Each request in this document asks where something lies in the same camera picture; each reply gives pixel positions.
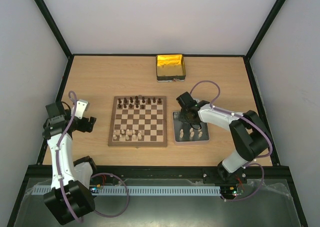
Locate silver metal tray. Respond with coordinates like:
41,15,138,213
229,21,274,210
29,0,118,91
172,111,210,145

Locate gold tin box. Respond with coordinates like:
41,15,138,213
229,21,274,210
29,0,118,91
156,54,186,82

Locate wooden chess board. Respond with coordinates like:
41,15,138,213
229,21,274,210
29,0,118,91
108,95,168,148

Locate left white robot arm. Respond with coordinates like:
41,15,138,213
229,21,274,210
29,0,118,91
42,99,97,225

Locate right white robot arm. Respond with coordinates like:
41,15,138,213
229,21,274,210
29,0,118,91
176,91,273,183

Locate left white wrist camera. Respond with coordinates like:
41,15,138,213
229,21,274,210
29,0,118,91
74,99,90,119

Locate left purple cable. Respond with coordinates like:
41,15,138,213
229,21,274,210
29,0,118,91
56,90,130,223

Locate white slotted cable duct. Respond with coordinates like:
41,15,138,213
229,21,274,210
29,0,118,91
32,185,222,196

